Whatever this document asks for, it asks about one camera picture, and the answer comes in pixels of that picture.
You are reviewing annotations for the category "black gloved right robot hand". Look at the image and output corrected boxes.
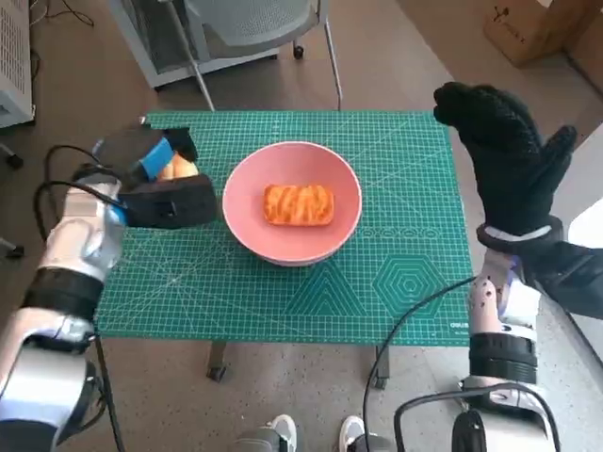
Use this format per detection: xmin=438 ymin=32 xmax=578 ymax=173
xmin=432 ymin=81 xmax=579 ymax=239

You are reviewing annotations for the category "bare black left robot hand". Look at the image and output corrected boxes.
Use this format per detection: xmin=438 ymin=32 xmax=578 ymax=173
xmin=91 ymin=122 xmax=199 ymax=183

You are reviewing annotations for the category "round golden bread bun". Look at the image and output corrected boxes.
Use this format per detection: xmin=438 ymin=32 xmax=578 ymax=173
xmin=157 ymin=153 xmax=198 ymax=183

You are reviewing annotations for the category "pink bowl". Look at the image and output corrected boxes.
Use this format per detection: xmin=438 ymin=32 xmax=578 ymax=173
xmin=221 ymin=142 xmax=364 ymax=268

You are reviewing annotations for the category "rectangular striped orange bread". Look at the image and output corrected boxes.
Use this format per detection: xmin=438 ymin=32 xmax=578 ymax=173
xmin=262 ymin=184 xmax=336 ymax=227

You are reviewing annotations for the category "plain brown cardboard box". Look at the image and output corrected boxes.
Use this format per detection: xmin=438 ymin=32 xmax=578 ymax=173
xmin=564 ymin=27 xmax=603 ymax=95

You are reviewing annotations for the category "brown cardboard box with print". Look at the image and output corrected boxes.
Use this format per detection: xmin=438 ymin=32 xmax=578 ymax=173
xmin=482 ymin=0 xmax=595 ymax=68

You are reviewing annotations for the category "white perforated cabinet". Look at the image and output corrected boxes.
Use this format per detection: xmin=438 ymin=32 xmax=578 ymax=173
xmin=0 ymin=0 xmax=37 ymax=129

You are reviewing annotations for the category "white side table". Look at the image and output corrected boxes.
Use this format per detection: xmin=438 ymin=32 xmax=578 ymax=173
xmin=541 ymin=136 xmax=603 ymax=368

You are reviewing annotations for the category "grey mesh chair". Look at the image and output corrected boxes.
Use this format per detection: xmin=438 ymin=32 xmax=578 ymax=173
xmin=159 ymin=0 xmax=344 ymax=113

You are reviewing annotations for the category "green cutting mat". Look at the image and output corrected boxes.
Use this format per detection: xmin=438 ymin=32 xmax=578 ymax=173
xmin=93 ymin=111 xmax=475 ymax=348

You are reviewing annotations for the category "dark table leg with caster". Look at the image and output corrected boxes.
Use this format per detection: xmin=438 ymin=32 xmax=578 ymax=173
xmin=206 ymin=341 xmax=228 ymax=381
xmin=370 ymin=346 xmax=392 ymax=391

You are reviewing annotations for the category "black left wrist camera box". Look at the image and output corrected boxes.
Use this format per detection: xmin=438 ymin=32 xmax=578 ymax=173
xmin=117 ymin=172 xmax=217 ymax=231

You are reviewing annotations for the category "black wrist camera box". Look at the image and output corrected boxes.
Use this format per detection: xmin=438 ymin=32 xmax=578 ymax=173
xmin=117 ymin=172 xmax=217 ymax=231
xmin=520 ymin=239 xmax=603 ymax=321

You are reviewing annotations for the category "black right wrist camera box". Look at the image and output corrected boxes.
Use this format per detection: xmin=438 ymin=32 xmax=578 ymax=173
xmin=520 ymin=239 xmax=603 ymax=321

